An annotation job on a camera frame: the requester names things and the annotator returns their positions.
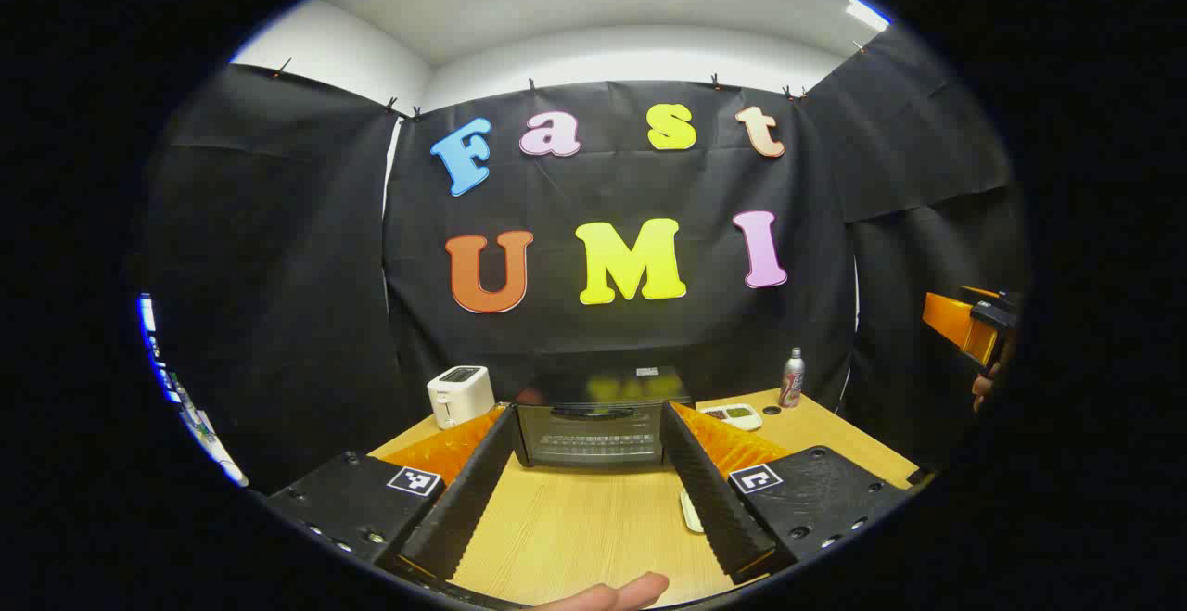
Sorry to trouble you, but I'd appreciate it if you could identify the black backdrop cloth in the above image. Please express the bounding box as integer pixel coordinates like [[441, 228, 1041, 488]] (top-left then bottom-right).
[[139, 22, 1030, 491]]

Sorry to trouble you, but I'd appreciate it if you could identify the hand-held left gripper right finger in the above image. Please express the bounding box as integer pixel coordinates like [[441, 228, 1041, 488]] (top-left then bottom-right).
[[660, 400, 914, 586]]

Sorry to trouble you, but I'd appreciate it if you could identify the black electric oven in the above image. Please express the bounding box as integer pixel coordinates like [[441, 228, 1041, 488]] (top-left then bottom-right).
[[513, 368, 695, 471]]

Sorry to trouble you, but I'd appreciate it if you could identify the silver red drink bottle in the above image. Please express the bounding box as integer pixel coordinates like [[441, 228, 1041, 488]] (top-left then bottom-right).
[[779, 348, 806, 409]]

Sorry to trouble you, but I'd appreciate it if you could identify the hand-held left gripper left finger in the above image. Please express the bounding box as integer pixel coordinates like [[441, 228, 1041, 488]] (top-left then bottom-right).
[[262, 402, 518, 584]]

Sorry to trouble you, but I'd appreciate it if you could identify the white divided snack dish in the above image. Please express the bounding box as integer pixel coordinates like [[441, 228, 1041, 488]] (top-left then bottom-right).
[[702, 403, 764, 433]]

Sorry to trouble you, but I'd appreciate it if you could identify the small ceiling light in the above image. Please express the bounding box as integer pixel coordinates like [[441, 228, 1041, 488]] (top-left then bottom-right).
[[844, 0, 891, 33]]

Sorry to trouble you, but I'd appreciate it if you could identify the white toaster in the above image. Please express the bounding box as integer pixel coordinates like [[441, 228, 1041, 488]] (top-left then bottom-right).
[[427, 365, 496, 430]]

